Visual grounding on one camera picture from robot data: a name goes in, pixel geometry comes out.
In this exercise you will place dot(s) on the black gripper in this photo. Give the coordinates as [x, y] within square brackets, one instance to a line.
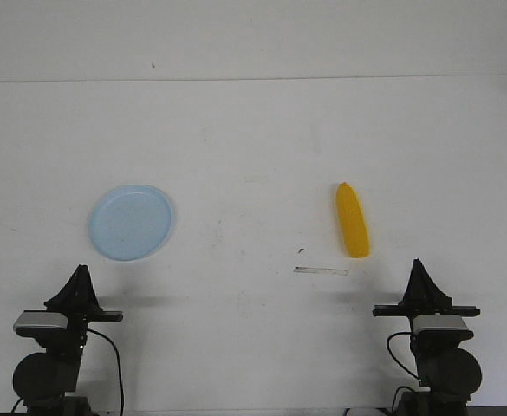
[78, 295]
[423, 297]

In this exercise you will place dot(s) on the light blue round plate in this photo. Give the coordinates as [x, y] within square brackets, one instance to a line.
[130, 222]

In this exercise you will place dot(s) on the yellow corn cob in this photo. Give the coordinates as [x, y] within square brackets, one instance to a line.
[351, 221]

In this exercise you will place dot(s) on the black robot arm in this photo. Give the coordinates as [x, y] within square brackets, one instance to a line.
[447, 374]
[45, 382]

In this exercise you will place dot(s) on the horizontal clear tape strip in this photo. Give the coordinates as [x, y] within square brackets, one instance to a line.
[322, 271]

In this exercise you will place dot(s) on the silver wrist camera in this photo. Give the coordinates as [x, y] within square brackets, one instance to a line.
[33, 323]
[453, 325]

